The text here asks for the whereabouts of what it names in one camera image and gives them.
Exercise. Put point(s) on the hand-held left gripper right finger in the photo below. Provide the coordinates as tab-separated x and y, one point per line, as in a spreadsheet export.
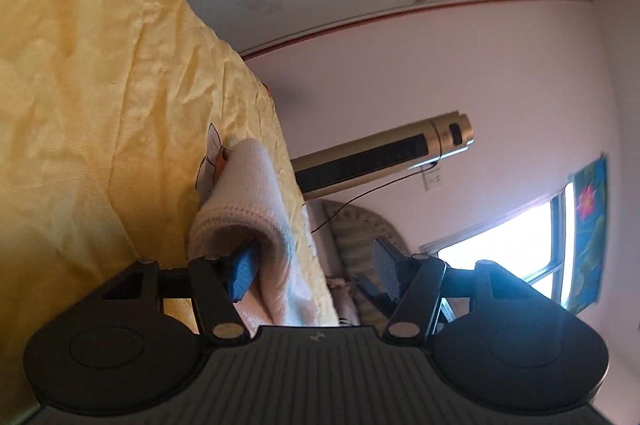
389	270

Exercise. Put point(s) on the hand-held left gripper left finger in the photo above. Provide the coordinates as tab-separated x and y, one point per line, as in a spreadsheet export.
244	269

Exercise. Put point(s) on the wicker chair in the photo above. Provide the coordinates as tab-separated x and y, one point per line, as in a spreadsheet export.
350	235

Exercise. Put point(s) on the window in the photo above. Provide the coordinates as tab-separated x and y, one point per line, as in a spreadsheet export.
500	245

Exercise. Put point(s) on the gold tower fan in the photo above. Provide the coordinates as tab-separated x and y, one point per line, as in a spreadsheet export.
380	152

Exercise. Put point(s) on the blue floral curtain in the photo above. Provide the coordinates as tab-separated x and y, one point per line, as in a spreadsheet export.
590	225

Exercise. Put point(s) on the yellow printed blanket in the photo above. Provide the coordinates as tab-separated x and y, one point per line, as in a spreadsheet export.
100	95

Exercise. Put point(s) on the white wall socket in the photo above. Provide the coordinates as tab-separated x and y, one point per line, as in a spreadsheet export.
432	180

